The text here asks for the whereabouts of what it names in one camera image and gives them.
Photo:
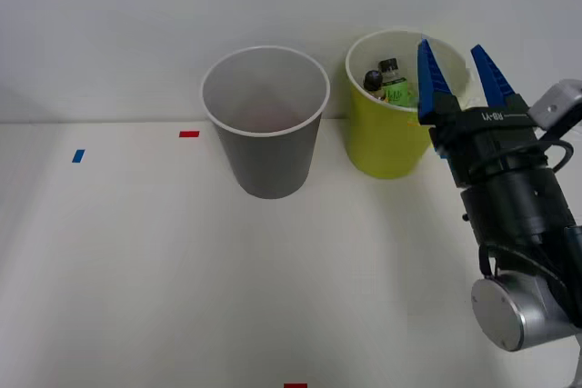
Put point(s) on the yellow-green plastic waste bin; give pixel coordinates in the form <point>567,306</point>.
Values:
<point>382,142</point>

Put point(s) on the yellow label plastic bottle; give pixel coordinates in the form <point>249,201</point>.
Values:
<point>373,80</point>

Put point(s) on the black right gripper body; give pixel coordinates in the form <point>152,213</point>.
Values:
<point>491,142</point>

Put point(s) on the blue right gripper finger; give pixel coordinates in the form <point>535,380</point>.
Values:
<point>432,88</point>
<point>495,83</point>

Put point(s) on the silver-grey and black right arm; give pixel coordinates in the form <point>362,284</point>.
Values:
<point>514,215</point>

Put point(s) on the green label plastic bottle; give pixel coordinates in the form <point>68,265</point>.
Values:
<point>394,92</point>

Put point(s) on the grey plastic waste bin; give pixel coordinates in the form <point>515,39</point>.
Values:
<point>273,165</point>

